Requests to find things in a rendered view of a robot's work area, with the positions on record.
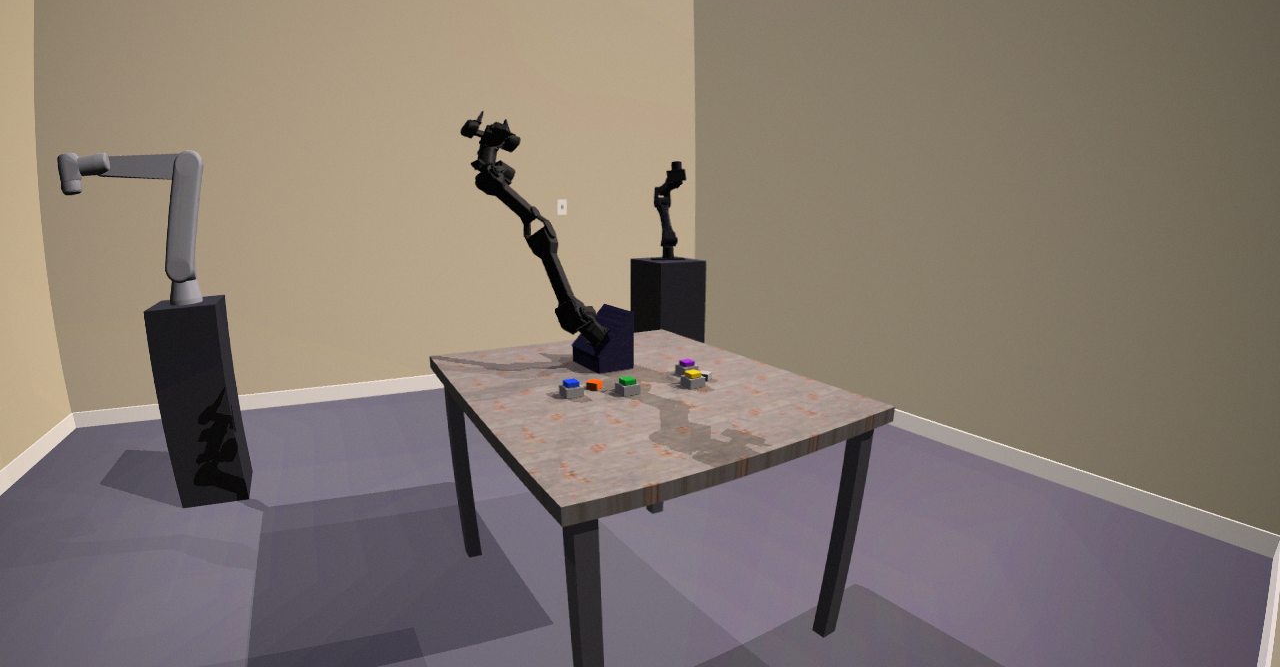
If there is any blue button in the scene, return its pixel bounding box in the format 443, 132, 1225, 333
559, 379, 584, 399

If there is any green button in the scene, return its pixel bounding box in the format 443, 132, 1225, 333
614, 376, 641, 397

